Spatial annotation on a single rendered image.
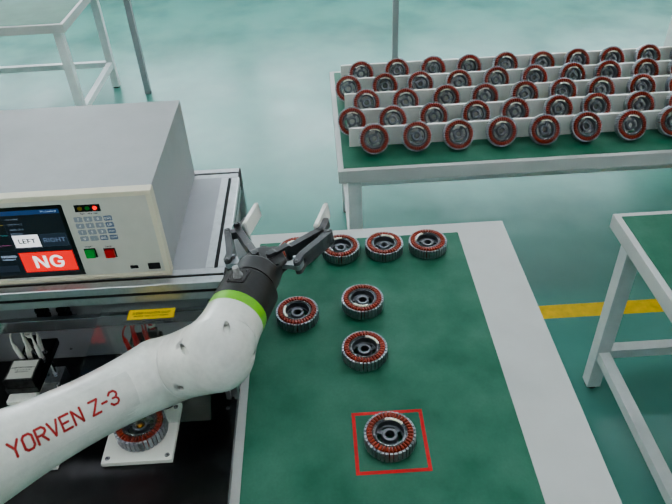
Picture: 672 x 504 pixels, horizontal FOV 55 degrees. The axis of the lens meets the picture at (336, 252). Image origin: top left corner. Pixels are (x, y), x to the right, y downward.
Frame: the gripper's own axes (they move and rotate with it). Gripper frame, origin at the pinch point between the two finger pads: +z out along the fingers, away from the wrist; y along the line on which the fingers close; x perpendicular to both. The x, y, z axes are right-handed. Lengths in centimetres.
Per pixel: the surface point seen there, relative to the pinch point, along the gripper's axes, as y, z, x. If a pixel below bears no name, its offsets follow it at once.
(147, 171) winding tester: 28.8, 3.1, -7.3
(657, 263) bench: -75, 67, 65
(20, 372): 62, -20, 28
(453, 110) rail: -9, 144, 53
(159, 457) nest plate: 32, -25, 46
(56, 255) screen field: 47.0, -9.8, 3.6
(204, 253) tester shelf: 24.1, 4.3, 13.7
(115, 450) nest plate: 42, -26, 44
